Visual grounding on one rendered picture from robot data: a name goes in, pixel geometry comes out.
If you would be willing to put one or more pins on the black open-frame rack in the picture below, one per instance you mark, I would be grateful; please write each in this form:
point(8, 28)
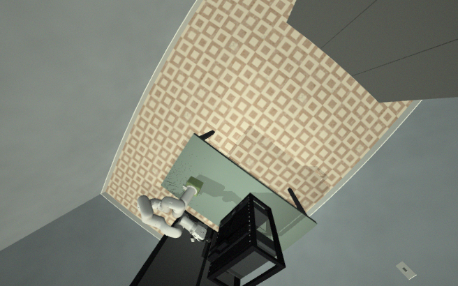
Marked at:
point(238, 238)

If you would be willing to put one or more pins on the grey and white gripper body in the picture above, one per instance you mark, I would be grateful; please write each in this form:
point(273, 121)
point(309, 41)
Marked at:
point(199, 232)

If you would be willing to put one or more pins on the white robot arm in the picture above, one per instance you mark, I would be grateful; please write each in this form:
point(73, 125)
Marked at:
point(146, 206)

